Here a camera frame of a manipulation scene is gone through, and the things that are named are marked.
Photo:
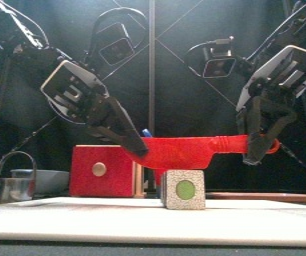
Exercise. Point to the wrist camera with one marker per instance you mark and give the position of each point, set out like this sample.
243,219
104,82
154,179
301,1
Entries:
219,63
116,46

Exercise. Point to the light wooden box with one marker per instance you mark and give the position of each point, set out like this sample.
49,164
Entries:
139,180

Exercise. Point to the red fronted wooden drawer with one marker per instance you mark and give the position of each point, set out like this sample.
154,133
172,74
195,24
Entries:
101,180

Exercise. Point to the small metal bucket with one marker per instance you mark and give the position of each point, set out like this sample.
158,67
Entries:
15,190

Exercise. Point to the blue plastic spoon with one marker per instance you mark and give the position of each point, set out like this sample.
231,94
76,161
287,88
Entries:
147,133

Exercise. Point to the white cutting board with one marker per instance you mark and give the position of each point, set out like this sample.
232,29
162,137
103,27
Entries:
150,223

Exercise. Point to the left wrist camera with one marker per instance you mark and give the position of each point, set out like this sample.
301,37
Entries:
116,46

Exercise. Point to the light blue bowl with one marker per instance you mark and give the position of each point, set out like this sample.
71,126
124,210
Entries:
48,180

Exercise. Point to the green wrapped sushi piece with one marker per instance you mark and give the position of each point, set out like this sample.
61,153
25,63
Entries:
184,190

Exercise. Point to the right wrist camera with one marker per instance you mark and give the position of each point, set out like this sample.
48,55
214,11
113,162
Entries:
219,63

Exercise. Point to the pink rectangular plate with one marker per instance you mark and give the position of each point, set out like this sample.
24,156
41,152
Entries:
262,197

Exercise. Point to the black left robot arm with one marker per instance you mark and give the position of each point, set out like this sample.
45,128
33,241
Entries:
16,36

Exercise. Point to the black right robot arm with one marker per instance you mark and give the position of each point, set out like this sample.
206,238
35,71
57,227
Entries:
292,26

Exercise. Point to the vertical metal frame pole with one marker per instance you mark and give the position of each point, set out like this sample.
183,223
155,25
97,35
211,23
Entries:
152,83

